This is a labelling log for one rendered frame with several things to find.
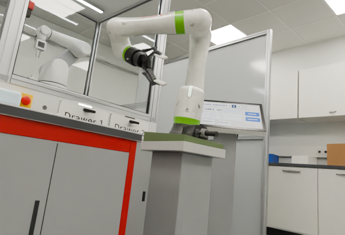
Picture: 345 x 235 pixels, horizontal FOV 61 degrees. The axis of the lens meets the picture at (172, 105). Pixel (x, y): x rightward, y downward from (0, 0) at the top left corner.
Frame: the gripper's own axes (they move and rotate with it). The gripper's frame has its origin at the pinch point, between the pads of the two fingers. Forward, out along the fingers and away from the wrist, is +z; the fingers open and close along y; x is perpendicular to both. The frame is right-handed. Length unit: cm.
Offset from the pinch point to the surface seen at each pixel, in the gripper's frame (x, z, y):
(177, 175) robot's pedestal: 20.6, 33.5, 29.4
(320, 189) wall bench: -208, 39, 187
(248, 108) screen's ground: -84, 1, 51
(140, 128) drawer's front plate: -6, -27, 50
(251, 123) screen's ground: -70, 13, 53
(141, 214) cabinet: 12, -4, 95
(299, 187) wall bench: -206, 19, 199
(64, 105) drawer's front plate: 37, -33, 21
